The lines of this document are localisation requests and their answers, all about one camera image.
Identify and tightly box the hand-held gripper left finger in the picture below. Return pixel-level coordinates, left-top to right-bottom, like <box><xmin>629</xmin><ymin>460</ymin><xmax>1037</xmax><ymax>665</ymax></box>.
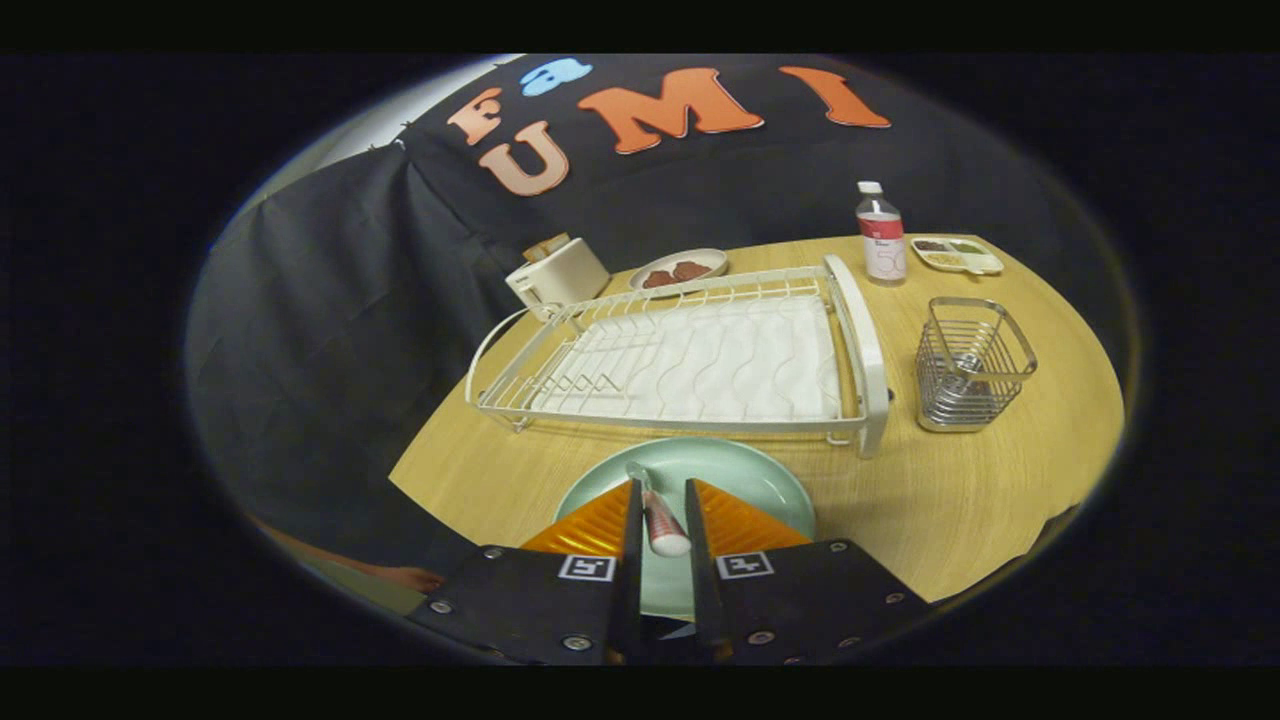
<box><xmin>405</xmin><ymin>478</ymin><xmax>644</xmax><ymax>666</ymax></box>

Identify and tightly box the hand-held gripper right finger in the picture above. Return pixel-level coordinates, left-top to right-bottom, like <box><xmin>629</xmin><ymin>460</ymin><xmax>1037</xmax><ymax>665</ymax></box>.
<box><xmin>684</xmin><ymin>478</ymin><xmax>936</xmax><ymax>666</ymax></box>

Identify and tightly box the white toaster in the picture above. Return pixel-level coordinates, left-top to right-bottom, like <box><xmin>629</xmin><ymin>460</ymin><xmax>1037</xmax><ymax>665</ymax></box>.
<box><xmin>505</xmin><ymin>237</ymin><xmax>611</xmax><ymax>321</ymax></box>

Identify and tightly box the white wire dish rack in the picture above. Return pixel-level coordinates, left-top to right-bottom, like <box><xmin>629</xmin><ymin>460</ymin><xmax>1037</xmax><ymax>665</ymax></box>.
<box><xmin>465</xmin><ymin>254</ymin><xmax>891</xmax><ymax>460</ymax></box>

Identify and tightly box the silver wire basket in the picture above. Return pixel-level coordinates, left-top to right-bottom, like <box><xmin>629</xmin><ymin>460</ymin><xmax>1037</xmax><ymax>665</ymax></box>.
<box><xmin>915</xmin><ymin>296</ymin><xmax>1039</xmax><ymax>434</ymax></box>

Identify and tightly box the spoon with red striped handle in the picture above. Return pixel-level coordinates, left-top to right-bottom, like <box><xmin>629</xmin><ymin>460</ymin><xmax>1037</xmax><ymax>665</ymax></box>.
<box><xmin>625</xmin><ymin>461</ymin><xmax>693</xmax><ymax>558</ymax></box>

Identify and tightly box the clear bottle with red label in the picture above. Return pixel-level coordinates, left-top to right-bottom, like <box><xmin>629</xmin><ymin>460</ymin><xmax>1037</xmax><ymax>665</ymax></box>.
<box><xmin>855</xmin><ymin>181</ymin><xmax>908</xmax><ymax>288</ymax></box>

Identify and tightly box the light green plate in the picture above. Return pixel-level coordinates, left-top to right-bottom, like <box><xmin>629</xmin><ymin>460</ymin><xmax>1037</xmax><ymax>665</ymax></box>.
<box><xmin>553</xmin><ymin>437</ymin><xmax>817</xmax><ymax>623</ymax></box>

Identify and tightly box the white divided tray with beans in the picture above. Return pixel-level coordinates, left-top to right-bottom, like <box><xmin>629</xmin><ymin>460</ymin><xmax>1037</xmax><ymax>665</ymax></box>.
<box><xmin>910</xmin><ymin>235</ymin><xmax>1005</xmax><ymax>277</ymax></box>

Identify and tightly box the small white plate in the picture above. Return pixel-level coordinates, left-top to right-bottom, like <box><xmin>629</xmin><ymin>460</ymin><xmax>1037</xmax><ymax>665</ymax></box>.
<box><xmin>629</xmin><ymin>248</ymin><xmax>729</xmax><ymax>293</ymax></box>

